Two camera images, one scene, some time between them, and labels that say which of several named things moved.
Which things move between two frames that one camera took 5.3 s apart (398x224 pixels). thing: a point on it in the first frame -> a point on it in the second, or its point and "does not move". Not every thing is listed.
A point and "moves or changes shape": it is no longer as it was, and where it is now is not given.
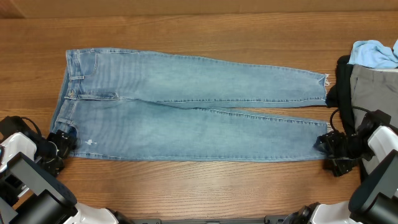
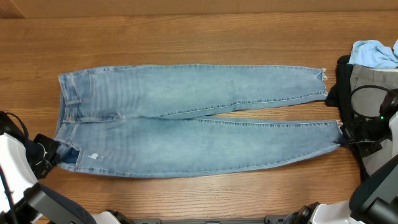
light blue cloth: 372,54 does not move
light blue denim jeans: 140,104 moves or changes shape
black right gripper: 336,152 -> 356,139
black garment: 340,94 does not move
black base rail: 270,219 does not move
